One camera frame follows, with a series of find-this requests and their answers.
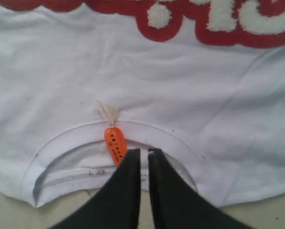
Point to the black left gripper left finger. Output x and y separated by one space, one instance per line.
116 205

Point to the white t-shirt red Chinese patch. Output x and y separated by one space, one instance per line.
204 80

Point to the orange carrot-shaped hang tag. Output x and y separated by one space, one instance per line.
114 138

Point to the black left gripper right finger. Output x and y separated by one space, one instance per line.
175 205

